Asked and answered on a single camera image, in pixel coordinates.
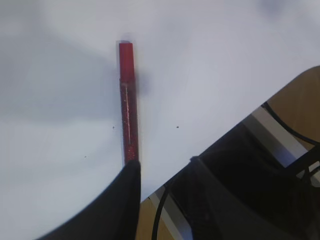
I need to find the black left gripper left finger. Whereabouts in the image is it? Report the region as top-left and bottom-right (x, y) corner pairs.
(40, 160), (141, 240)

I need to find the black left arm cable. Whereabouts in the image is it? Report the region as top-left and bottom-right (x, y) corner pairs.
(151, 101), (320, 240)

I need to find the red marker pen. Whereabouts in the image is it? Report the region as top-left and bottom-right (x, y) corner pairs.
(118, 42), (139, 164)

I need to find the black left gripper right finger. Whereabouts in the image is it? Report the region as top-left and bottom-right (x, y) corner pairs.
(171, 129), (320, 240)

